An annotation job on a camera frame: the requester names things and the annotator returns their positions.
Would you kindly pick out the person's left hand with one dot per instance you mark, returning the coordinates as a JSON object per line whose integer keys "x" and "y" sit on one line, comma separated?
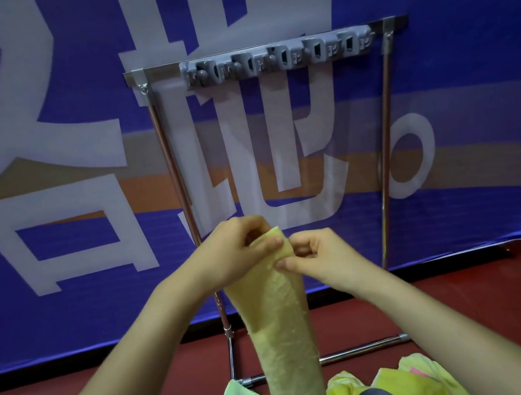
{"x": 230, "y": 255}

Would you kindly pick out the person's right hand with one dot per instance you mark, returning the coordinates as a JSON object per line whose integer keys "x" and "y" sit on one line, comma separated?
{"x": 332, "y": 262}

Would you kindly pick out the pale yellow striped towel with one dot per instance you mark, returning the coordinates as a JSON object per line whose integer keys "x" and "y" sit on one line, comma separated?
{"x": 283, "y": 341}

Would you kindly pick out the bright yellow towel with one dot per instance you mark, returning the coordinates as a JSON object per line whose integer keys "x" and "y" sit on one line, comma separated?
{"x": 405, "y": 390}

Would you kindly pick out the pale yellow-green towel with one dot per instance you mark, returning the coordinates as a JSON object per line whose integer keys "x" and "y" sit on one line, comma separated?
{"x": 447, "y": 373}

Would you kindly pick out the chrome metal rack frame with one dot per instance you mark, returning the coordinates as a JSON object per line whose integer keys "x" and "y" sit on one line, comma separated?
{"x": 158, "y": 73}

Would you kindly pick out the grey clip hook bar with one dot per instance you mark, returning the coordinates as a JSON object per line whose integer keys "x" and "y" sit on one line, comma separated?
{"x": 276, "y": 56}

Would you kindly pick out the person's left forearm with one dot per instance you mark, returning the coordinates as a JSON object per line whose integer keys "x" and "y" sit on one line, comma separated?
{"x": 122, "y": 380}

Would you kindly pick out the person's right forearm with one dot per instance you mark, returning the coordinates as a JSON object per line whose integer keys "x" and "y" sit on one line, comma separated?
{"x": 440, "y": 334}

